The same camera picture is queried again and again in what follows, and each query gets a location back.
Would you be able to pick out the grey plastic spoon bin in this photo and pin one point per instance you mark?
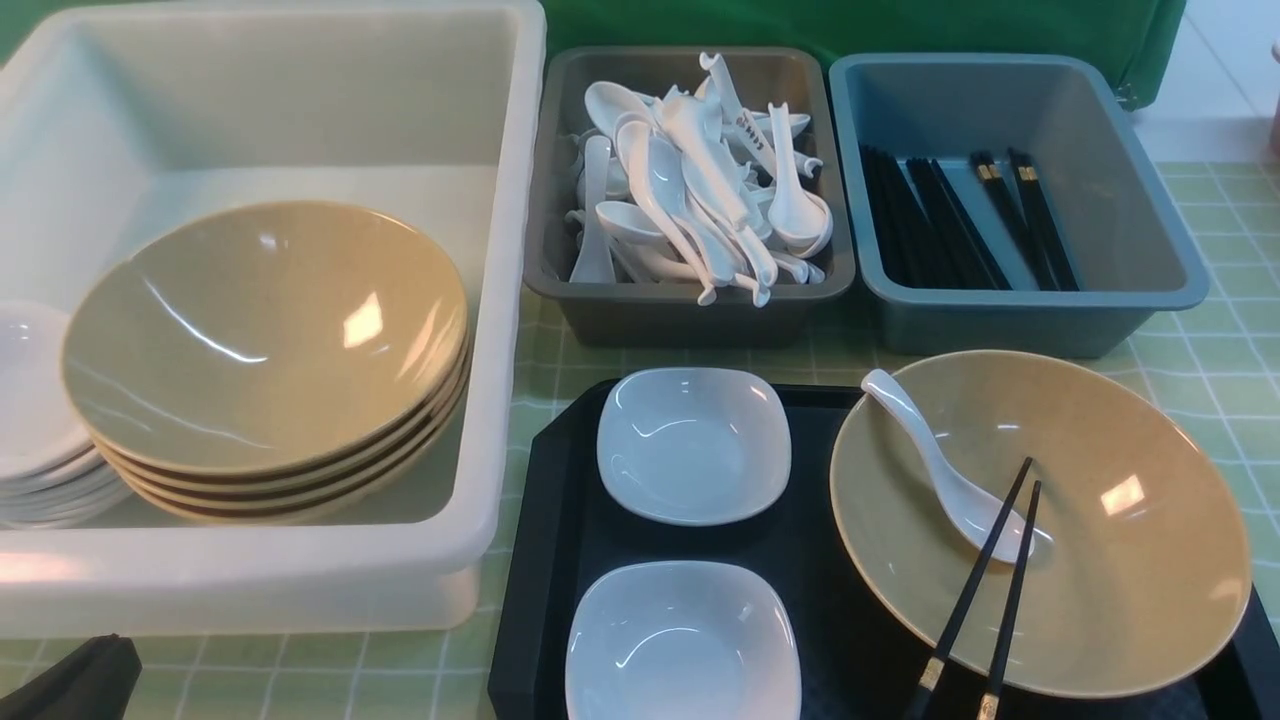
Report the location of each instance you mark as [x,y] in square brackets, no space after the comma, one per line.
[667,315]

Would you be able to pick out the black plastic serving tray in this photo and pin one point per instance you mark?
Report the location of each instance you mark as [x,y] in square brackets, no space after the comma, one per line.
[857,662]

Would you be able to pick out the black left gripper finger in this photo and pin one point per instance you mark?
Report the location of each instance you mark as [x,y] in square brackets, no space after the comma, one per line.
[95,681]

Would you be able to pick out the large white plastic tub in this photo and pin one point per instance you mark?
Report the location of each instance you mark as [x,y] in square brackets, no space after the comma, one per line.
[121,123]

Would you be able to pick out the pile of white spoons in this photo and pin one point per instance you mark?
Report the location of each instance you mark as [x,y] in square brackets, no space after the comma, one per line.
[694,187]

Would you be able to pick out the bottom stacked beige bowl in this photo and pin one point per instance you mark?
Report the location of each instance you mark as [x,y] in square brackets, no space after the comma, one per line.
[400,470]

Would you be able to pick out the stack of white dishes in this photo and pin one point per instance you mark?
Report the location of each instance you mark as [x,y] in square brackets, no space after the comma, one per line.
[52,476]

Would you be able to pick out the white ceramic soup spoon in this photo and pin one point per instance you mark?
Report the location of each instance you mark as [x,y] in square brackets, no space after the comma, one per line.
[972,510]

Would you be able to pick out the blue plastic chopstick bin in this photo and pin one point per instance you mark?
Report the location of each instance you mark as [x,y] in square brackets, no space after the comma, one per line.
[1125,240]

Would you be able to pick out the green fabric backdrop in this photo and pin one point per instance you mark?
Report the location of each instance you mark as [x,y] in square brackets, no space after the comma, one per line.
[1129,43]

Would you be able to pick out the black chopstick pair gold band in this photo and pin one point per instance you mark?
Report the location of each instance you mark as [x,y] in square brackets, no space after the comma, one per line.
[1019,198]

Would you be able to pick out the bundle of black chopsticks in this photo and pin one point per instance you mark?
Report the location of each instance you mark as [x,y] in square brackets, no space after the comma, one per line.
[925,236]

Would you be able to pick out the white square dish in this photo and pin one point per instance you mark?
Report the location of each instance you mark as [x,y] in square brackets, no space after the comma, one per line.
[682,639]
[694,446]

